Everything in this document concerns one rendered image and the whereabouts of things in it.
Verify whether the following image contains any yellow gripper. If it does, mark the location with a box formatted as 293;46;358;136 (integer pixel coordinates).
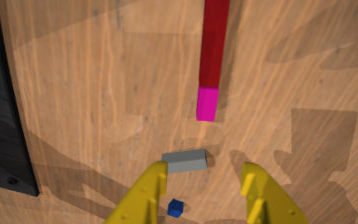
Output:
103;161;309;224

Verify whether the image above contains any blue cube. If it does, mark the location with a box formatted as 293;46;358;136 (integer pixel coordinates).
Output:
167;199;184;218

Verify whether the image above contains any magenta rectangular block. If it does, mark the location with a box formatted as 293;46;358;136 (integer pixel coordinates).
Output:
196;86;219;122

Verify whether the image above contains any red rod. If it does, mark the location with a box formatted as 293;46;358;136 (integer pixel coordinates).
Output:
199;0;230;87

